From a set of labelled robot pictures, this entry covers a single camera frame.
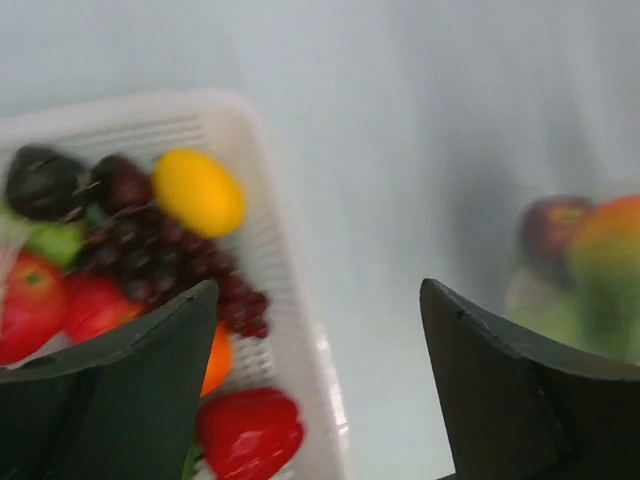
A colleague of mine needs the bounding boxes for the red bell pepper toy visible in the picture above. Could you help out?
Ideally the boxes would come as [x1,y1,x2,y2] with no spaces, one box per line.
[196,387,305,479]

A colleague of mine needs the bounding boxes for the dark mangosteen toy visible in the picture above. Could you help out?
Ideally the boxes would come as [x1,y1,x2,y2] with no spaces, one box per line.
[5,145,92,223]

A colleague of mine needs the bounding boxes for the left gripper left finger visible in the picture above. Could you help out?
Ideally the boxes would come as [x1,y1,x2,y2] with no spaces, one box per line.
[1,281,218,480]

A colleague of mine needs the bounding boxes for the dark red apple toy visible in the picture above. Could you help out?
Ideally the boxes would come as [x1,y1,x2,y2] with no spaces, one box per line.
[517,195,595,289]

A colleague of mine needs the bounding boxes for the yellow lemon toy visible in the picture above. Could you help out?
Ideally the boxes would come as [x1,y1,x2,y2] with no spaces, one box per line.
[151,149,246,239]

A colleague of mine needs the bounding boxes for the clear zip top bag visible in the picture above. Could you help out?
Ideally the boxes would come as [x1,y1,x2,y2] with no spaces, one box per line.
[503,174,639,363]

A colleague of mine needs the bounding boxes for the red tomato toy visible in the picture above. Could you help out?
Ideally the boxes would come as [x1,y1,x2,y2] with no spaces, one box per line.
[1,250,68,366]
[63,273,146,344]

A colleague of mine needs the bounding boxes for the purple grapes toy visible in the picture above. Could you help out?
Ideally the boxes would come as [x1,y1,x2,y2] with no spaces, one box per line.
[73,154,269,338]

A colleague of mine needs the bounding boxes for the green onion toy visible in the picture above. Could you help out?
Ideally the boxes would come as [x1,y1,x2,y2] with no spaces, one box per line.
[1,201,86,270]

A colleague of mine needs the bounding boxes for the green apple toy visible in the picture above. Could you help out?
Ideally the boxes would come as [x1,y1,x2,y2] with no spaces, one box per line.
[505,269,585,348]

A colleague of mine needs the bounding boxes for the green red mango toy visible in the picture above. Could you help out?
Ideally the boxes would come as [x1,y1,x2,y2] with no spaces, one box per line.
[567,194,639,363]

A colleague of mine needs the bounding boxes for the orange fruit toy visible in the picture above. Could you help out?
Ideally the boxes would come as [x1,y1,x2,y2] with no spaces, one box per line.
[200,323,234,397]

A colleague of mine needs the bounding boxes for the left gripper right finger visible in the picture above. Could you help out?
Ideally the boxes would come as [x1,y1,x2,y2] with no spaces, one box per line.
[420,279,639,480]

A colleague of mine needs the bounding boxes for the white plastic food tray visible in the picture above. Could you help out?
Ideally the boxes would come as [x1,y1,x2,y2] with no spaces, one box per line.
[1,88,354,479]

